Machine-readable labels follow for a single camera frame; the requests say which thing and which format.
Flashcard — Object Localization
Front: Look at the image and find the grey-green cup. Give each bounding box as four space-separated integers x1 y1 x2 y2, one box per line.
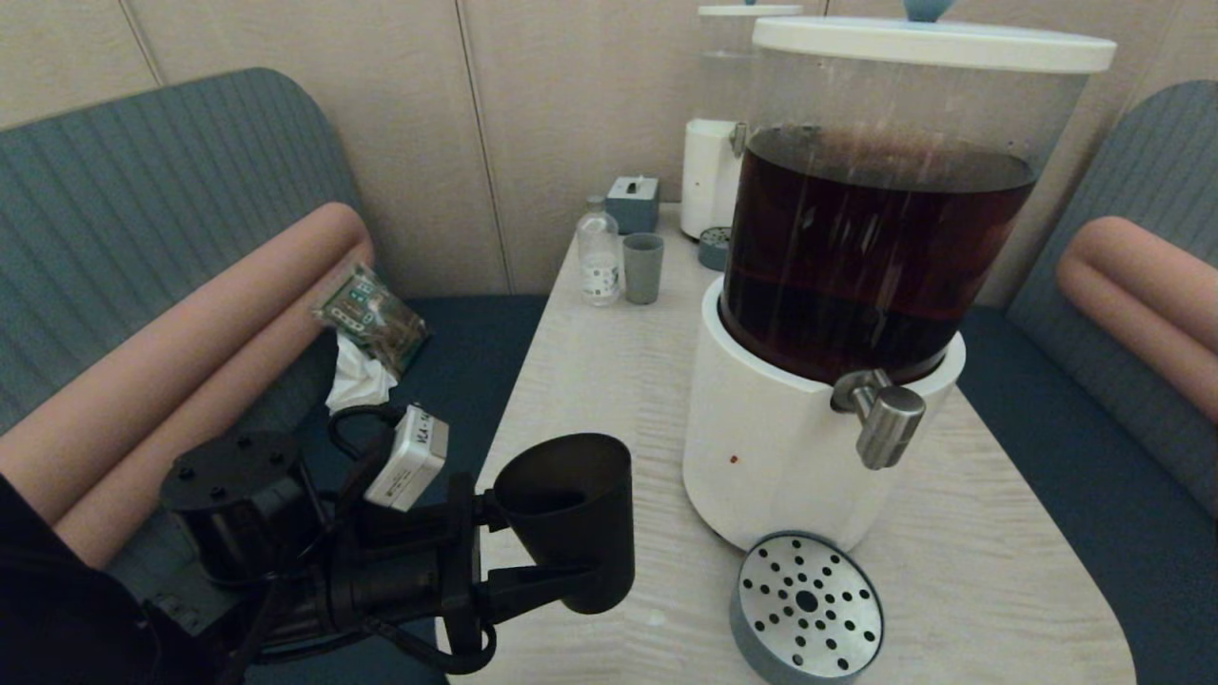
622 233 665 306

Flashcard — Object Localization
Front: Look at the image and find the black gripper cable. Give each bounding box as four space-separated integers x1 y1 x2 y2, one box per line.
362 616 498 676

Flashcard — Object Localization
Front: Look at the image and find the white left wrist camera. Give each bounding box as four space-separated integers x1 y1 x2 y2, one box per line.
364 404 450 512

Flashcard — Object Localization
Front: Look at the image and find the pink bolster cushion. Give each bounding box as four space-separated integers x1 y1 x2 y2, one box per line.
1066 216 1218 358
1054 255 1218 426
0 203 374 505
52 243 377 572

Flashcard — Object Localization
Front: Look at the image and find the grey-green ribbed bench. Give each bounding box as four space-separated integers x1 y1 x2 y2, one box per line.
0 68 374 610
990 81 1218 519

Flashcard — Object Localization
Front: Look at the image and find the white large dispenser lid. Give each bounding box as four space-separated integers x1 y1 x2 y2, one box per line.
752 0 1116 75

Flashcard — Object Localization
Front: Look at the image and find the white small dispenser lid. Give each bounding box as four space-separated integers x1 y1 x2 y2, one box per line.
697 0 805 20

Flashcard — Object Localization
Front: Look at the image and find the round grey perforated drip tray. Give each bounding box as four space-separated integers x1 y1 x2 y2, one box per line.
729 531 884 685

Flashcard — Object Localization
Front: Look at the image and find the green snack packet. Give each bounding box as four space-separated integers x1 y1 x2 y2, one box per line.
312 264 434 378

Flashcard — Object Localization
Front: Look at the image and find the silver dispenser tap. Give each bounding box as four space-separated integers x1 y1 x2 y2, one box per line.
830 369 926 471

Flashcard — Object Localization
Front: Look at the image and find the dark blue seat cushion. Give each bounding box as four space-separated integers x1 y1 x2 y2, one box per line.
954 306 1218 685
247 297 551 685

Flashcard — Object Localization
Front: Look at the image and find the blue-grey tissue box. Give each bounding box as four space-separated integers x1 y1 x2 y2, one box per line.
606 176 661 236

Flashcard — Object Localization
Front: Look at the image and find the crumpled white tissue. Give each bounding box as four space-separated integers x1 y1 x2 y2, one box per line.
325 333 401 412

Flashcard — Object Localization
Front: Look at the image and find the black plastic cup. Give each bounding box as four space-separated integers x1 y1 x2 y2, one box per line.
492 433 636 615

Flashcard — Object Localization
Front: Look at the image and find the small clear water dispenser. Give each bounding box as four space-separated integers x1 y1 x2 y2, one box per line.
679 15 762 243

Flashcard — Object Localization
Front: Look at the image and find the clear plastic water bottle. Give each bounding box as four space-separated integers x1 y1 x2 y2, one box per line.
577 195 622 307

